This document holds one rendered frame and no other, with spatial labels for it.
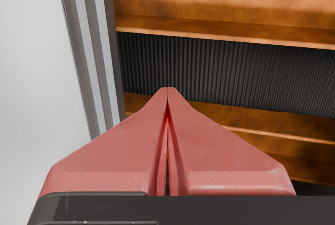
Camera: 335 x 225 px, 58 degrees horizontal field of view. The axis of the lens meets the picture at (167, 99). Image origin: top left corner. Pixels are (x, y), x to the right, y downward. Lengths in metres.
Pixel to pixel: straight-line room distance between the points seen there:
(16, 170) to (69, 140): 0.10
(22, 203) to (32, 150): 0.11
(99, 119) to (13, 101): 0.08
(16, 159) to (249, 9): 0.30
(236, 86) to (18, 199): 0.39
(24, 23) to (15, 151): 0.15
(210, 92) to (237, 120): 0.18
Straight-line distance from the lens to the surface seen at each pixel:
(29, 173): 0.36
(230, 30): 0.36
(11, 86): 0.29
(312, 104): 0.60
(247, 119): 0.42
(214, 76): 0.57
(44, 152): 0.32
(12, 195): 0.42
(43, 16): 0.23
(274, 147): 0.49
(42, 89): 0.27
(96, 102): 0.27
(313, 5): 0.38
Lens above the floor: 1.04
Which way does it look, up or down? 53 degrees down
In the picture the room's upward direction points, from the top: 157 degrees counter-clockwise
